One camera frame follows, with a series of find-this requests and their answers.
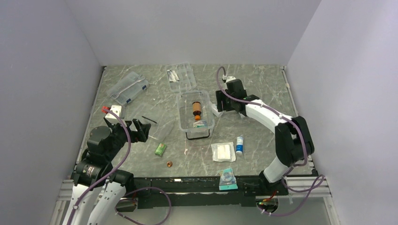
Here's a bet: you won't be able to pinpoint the clear divided organizer tray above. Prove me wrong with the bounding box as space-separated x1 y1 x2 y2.
165 62 197 93

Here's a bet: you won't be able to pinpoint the black front rail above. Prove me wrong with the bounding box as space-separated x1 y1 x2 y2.
116 175 288 212

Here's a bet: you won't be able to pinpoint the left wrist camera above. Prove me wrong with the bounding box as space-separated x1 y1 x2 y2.
101 105 123 124

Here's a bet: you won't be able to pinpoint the blue white bandage roll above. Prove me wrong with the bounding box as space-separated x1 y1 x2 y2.
236 136 244 155

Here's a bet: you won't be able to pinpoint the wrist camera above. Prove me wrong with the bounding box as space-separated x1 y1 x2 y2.
101 105 123 124
222 75 236 83

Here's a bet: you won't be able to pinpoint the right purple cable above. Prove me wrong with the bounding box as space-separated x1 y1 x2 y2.
216 66 326 218

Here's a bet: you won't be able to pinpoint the amber medicine bottle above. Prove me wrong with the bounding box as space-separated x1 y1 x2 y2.
192 101 202 120

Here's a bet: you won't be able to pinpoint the clear medicine kit box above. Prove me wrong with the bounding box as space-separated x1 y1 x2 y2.
176 90 215 141

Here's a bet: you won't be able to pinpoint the teal packaged item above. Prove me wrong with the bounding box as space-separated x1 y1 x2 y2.
218 168 238 191

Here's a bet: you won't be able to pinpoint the white medicine bottle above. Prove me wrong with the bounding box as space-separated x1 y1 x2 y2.
211 104 223 118

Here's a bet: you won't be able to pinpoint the clear box with blue latches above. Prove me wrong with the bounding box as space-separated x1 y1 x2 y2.
107 72 149 105

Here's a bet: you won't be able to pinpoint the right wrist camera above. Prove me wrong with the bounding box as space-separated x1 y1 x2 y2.
222 75 236 83

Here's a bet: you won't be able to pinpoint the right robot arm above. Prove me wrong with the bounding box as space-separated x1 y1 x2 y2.
215 76 314 195

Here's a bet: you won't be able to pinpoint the green sachet packet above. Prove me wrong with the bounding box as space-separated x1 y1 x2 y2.
155 143 167 157

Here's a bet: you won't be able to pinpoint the clear kit lid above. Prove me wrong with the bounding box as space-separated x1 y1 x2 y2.
126 103 176 143

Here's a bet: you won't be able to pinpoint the metal tweezers in tray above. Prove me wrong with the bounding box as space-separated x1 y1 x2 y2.
167 70 180 83

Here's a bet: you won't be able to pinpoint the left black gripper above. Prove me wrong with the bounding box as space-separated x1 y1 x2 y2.
106 117 151 160

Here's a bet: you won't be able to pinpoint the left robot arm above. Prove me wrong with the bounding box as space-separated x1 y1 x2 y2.
63 119 151 225

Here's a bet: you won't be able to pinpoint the white gauze packet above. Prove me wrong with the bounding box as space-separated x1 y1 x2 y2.
211 142 236 162

